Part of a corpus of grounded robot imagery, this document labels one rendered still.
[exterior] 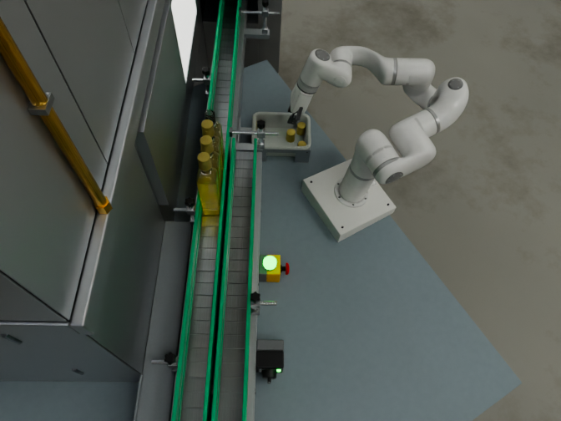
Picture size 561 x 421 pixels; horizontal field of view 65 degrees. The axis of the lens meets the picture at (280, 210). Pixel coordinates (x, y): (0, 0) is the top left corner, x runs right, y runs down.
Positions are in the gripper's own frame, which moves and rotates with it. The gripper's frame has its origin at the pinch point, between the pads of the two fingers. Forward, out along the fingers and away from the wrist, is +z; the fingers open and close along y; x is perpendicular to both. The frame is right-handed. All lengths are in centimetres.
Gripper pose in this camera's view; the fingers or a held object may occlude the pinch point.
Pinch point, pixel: (292, 114)
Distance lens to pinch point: 165.5
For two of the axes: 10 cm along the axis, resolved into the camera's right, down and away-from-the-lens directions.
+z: -3.0, 4.7, 8.3
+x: 9.5, 1.7, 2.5
